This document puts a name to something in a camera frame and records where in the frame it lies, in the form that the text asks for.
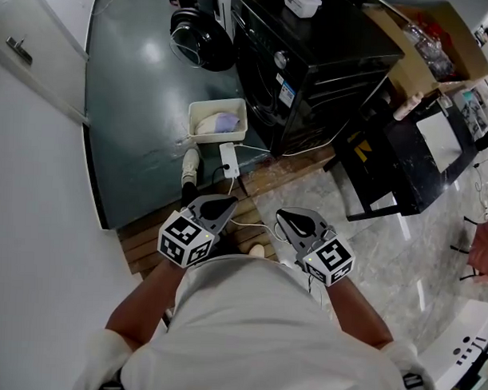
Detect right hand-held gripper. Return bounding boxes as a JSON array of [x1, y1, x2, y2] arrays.
[[273, 206, 357, 289]]

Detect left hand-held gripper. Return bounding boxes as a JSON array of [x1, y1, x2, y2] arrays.
[[156, 192, 240, 272]]

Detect purple clothes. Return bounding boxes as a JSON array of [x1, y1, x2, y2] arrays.
[[212, 111, 242, 135]]

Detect white laundry basket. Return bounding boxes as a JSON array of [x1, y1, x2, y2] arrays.
[[186, 95, 250, 147]]

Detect black washing machine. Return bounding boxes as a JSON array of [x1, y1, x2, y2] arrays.
[[224, 0, 408, 161]]

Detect person's left forearm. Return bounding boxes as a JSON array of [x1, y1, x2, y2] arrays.
[[104, 257, 188, 353]]

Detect person's right forearm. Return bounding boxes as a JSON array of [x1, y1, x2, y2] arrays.
[[321, 275, 399, 349]]

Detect round washer door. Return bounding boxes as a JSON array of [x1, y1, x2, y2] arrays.
[[168, 7, 238, 73]]

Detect person's left white shoe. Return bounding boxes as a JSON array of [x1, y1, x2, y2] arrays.
[[181, 147, 201, 186]]

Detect white power strip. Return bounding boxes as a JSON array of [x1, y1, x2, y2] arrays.
[[217, 141, 242, 181]]

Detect yellow and black item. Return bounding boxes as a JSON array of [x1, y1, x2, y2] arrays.
[[347, 132, 375, 165]]

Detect person's white shirt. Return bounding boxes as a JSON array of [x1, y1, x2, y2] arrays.
[[75, 247, 443, 390]]

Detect blue and white label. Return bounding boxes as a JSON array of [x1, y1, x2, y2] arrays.
[[279, 80, 297, 106]]

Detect pink white bottle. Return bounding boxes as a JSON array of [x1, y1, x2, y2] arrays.
[[391, 90, 426, 122]]

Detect white board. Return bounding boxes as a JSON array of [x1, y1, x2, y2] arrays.
[[414, 111, 465, 175]]

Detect red chair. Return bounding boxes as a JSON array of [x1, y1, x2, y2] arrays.
[[459, 213, 488, 285]]

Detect white cabinet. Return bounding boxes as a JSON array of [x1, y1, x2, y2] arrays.
[[416, 298, 488, 390]]

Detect black and white appliance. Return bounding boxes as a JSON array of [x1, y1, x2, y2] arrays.
[[192, 0, 240, 43]]

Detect open cardboard box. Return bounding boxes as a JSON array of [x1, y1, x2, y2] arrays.
[[359, 0, 488, 101]]

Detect white door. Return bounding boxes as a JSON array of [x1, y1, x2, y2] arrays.
[[0, 0, 93, 124]]

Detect thick white power cable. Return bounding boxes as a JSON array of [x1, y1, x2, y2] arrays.
[[225, 175, 286, 241]]

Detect white power strip cable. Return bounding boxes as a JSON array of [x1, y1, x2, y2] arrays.
[[232, 142, 273, 153]]

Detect metal door handle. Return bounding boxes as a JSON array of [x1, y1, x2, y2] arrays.
[[4, 34, 35, 66]]

